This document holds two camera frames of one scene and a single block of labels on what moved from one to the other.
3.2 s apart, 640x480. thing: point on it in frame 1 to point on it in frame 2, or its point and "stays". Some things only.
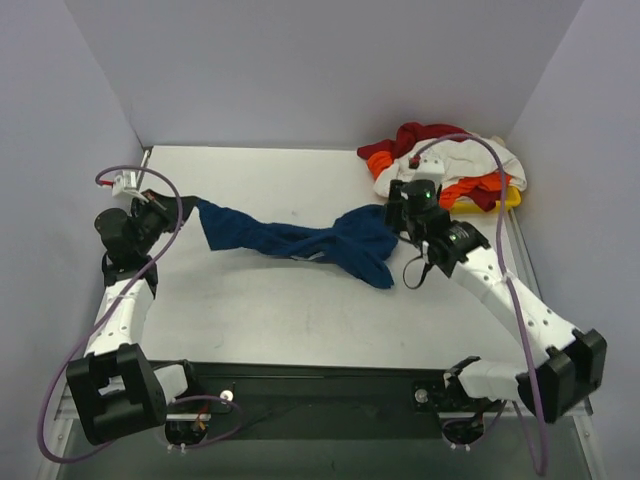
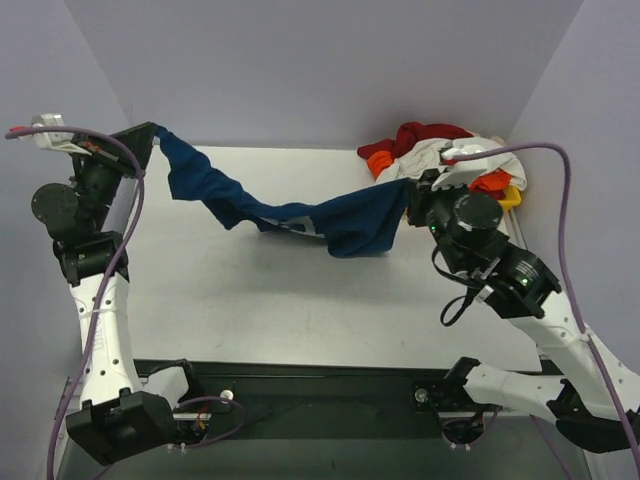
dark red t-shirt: [410, 134] stays
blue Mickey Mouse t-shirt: [361, 237] to [362, 222]
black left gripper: [157, 211] to [122, 151]
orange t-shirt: [378, 163] stays
